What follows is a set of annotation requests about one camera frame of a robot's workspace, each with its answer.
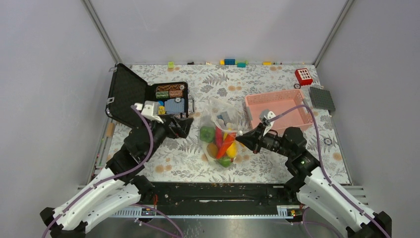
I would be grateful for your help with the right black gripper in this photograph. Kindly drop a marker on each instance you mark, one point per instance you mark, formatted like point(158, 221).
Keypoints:
point(251, 139)

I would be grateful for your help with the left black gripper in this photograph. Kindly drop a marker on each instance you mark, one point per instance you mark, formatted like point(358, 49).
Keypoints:
point(178, 132)

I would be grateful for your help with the orange carrot toy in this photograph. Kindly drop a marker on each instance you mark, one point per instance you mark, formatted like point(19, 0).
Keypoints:
point(230, 138)

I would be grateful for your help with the yellow pepper toy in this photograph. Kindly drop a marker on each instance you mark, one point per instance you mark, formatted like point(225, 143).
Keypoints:
point(232, 151)

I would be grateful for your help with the red chili toy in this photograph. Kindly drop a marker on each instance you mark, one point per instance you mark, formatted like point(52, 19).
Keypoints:
point(219, 137)

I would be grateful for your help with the clear zip top bag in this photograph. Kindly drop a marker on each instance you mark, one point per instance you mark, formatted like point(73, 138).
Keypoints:
point(219, 127)

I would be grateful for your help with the brown kiwi toy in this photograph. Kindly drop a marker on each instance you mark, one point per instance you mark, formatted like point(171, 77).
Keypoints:
point(212, 150)

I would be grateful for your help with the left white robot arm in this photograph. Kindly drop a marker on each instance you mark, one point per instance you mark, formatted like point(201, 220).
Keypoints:
point(119, 184)

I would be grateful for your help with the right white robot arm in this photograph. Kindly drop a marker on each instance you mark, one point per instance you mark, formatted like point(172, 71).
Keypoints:
point(350, 217)

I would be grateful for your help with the blue grey brick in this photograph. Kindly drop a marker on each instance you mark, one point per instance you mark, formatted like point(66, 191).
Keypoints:
point(224, 116)

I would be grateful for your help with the pink plastic basket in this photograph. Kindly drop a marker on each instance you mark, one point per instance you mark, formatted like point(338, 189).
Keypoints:
point(279, 102)

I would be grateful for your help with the black open case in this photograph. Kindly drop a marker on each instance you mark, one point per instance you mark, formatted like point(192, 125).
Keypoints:
point(127, 88)

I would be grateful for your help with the wooden block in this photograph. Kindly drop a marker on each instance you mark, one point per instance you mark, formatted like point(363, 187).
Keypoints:
point(110, 130)

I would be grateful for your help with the dark grey baseplate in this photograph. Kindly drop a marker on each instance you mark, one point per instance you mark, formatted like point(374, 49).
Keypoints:
point(321, 99)

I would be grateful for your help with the red grid block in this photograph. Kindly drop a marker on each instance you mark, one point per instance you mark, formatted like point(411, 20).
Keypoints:
point(303, 76)

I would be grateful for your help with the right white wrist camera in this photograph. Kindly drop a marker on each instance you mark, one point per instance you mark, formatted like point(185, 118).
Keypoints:
point(265, 118)

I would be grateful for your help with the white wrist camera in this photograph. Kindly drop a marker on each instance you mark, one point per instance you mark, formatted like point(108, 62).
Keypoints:
point(265, 118)
point(148, 110)

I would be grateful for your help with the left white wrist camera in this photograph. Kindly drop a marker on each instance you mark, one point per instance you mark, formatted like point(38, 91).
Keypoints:
point(148, 110)

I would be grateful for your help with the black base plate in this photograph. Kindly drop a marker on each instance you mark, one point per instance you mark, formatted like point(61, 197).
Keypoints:
point(219, 199)

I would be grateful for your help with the green teal brick at wall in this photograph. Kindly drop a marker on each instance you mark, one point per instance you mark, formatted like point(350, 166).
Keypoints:
point(241, 64)

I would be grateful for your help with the blue brick at wall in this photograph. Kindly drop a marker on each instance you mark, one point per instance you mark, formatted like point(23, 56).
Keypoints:
point(229, 61)

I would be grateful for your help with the yellow brick at wall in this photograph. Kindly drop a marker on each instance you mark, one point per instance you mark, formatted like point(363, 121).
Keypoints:
point(267, 63)

